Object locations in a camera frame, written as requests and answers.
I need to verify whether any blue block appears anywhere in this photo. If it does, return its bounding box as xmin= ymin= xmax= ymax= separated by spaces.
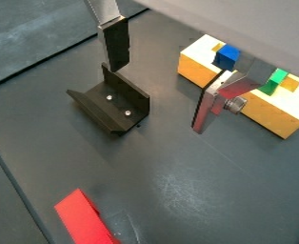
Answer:
xmin=213 ymin=44 xmax=239 ymax=71

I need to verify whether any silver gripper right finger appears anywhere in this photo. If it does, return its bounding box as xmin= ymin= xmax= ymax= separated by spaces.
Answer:
xmin=191 ymin=58 xmax=275 ymax=133

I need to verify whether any yellow white wooden board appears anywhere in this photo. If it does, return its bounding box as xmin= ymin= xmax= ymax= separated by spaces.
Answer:
xmin=177 ymin=34 xmax=299 ymax=139

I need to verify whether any green block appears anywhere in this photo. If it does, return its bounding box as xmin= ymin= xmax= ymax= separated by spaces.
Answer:
xmin=257 ymin=69 xmax=287 ymax=95

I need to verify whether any black metal bracket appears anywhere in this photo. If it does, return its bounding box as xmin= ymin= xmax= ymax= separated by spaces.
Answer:
xmin=67 ymin=63 xmax=149 ymax=135

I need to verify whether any red cross-shaped block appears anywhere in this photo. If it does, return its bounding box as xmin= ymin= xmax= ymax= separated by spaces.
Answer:
xmin=54 ymin=189 xmax=121 ymax=244

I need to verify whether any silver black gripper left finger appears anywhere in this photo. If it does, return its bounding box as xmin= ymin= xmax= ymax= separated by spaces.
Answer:
xmin=83 ymin=0 xmax=129 ymax=72

